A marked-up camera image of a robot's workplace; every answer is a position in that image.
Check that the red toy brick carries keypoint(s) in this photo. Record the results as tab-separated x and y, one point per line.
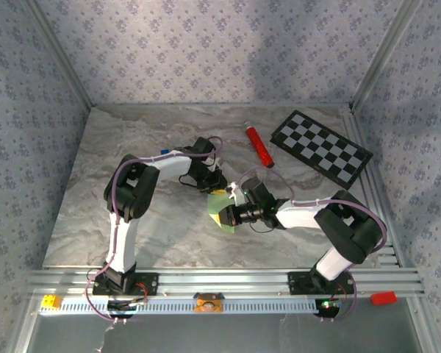
384	298

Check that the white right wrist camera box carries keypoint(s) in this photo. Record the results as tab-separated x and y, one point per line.
236	193

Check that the aluminium side rail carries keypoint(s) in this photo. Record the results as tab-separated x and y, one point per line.
352	125

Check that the long aluminium mounting rail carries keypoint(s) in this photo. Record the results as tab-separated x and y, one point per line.
224	281

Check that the grey metal panel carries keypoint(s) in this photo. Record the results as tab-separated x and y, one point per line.
242	334

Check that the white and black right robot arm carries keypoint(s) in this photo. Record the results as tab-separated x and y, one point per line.
353	228

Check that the light green paper sheet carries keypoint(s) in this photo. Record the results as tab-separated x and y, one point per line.
218	204

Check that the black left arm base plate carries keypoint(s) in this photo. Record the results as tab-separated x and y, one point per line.
150	284

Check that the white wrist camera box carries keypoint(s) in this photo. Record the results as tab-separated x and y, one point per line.
236	193
214	164

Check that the red glitter tube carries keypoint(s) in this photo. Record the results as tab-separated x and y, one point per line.
259	145

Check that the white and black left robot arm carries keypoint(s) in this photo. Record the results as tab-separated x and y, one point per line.
132	189

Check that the yellow toy brick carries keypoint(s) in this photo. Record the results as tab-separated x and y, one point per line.
51	301

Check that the aluminium frame post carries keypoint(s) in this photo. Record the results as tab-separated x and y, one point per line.
386	51

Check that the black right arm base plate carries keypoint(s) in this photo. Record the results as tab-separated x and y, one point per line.
297	283

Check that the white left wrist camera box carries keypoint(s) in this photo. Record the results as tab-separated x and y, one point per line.
214	164

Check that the orange clamp on rail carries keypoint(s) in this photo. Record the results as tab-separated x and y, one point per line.
208	303

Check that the black and white checkerboard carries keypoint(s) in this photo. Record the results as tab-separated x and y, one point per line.
316	143

